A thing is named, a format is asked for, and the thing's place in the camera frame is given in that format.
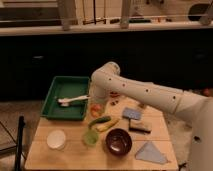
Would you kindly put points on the orange bowl with beans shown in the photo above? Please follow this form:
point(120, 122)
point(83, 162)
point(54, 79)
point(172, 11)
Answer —
point(114, 94)

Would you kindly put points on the dark maroon bowl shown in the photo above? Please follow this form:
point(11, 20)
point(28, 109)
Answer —
point(118, 142)

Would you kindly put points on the red yellow apple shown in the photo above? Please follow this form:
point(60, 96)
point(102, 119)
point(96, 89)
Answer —
point(96, 110)

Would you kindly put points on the green plastic tray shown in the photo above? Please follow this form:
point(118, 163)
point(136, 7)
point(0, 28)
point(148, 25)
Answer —
point(66, 87)

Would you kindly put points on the white dish brush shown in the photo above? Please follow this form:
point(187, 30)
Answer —
point(67, 101)

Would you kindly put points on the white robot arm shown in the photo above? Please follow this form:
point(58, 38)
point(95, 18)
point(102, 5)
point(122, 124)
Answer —
point(194, 109)

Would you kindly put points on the grey folded cloth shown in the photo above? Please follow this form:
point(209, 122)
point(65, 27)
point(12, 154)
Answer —
point(150, 153)

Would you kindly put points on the yellow banana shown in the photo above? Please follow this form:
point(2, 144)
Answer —
point(105, 126)

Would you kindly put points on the green chili pepper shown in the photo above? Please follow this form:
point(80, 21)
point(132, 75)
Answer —
point(99, 120)

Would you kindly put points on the black chair frame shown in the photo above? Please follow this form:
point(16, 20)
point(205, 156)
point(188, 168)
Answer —
point(16, 147)

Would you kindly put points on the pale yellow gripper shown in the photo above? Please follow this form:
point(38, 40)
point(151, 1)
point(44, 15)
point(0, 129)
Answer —
point(97, 100)

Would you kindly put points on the blue sponge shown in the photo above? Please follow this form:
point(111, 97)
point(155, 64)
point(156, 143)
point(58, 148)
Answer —
point(131, 114)

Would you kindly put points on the light green cup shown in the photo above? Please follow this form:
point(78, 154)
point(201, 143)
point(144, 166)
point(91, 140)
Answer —
point(91, 137)

